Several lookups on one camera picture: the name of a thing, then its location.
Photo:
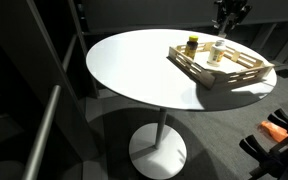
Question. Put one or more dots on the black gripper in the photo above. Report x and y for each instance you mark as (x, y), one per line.
(232, 6)

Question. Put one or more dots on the white medicine bottle orange label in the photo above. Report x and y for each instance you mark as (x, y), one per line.
(215, 55)

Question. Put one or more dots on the brown bottle yellow lid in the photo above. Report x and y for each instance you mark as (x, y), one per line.
(191, 48)

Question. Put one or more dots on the light wooden slatted tray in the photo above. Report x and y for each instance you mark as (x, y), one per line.
(217, 71)

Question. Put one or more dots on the black rectangular floor mat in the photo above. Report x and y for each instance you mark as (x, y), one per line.
(287, 73)

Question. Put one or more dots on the black orange bar clamp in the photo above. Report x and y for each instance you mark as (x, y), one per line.
(277, 160)

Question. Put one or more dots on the grey metal railing bar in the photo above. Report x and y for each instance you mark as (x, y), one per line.
(40, 133)

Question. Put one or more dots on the dark vertical metal post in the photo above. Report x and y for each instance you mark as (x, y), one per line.
(84, 50)

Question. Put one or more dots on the white round table pedestal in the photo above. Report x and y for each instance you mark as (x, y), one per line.
(157, 153)

